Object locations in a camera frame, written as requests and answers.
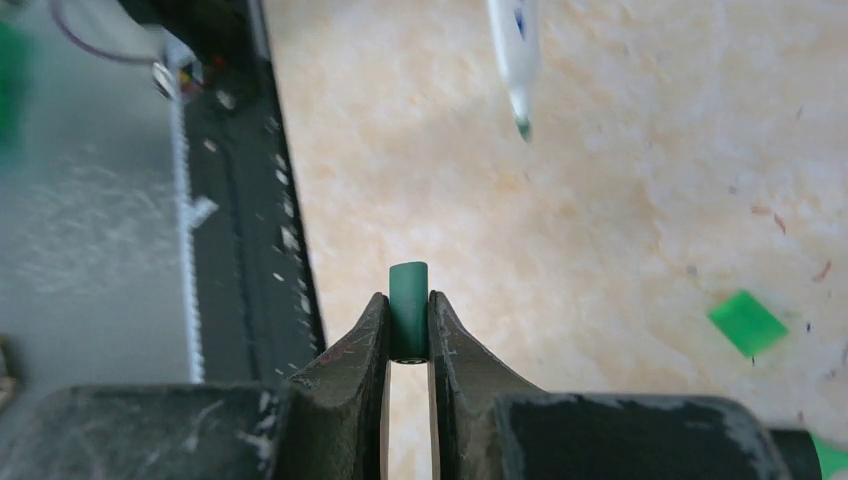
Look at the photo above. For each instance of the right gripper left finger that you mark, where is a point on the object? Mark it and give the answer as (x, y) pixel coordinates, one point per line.
(332, 420)

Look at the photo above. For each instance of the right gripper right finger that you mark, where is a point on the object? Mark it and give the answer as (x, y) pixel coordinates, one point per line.
(464, 381)

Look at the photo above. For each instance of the dark green pen cap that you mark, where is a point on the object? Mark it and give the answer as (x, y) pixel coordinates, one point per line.
(408, 302)

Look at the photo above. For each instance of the white green-tip pen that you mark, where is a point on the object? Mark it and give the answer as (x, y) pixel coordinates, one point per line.
(516, 39)

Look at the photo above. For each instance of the bright green square cap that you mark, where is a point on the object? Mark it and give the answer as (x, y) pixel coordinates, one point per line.
(747, 324)

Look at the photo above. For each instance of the black green highlighter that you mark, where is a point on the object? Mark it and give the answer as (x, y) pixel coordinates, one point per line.
(808, 457)

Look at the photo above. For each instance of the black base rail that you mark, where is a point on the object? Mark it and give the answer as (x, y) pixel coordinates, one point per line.
(260, 319)

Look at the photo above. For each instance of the grey cable duct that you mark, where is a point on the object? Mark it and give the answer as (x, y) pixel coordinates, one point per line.
(191, 213)

